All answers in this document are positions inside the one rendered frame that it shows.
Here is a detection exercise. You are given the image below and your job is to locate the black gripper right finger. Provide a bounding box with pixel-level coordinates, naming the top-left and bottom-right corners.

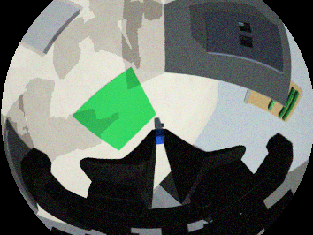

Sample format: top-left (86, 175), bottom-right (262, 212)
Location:
top-left (163, 128), bottom-right (246, 204)

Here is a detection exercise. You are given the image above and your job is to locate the green square marking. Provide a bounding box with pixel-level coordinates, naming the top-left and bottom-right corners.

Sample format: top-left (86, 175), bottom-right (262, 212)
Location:
top-left (73, 67), bottom-right (156, 150)

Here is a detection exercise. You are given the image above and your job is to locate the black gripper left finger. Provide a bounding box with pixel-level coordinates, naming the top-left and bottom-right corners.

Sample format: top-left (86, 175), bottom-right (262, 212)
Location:
top-left (79, 129), bottom-right (157, 208)

